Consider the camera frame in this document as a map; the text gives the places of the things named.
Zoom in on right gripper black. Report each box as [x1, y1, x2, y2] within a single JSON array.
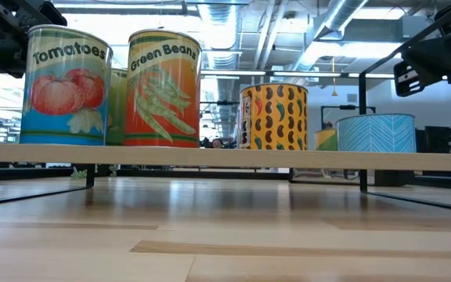
[[392, 29, 451, 98]]

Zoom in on blue chevron short can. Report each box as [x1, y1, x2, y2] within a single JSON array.
[[335, 113, 417, 154]]

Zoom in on blue tomatoes can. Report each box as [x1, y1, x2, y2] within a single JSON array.
[[19, 24, 114, 146]]

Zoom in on yellow green short can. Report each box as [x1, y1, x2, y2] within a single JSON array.
[[314, 128, 339, 152]]

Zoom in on green tall can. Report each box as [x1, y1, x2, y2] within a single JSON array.
[[106, 67, 128, 146]]

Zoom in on yellow bean pattern can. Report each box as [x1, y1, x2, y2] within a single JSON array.
[[239, 82, 309, 151]]

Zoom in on orange green beans can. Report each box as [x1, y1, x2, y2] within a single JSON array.
[[123, 28, 203, 149]]

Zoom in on black equipment box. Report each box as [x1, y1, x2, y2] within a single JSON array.
[[415, 125, 451, 154]]

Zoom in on yellow hanging object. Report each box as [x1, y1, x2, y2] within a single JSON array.
[[330, 56, 338, 97]]

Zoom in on ceiling light strip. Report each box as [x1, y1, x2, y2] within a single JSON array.
[[272, 70, 342, 78], [200, 69, 268, 78]]

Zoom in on small green succulent plant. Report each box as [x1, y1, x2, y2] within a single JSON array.
[[70, 166, 120, 181]]

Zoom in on black background frame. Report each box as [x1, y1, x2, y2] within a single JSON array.
[[319, 104, 377, 130]]

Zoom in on silver ventilation duct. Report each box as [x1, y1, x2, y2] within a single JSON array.
[[286, 0, 370, 74], [200, 3, 242, 71]]

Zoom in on black aluminium table frame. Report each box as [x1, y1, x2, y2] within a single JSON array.
[[0, 163, 451, 189]]

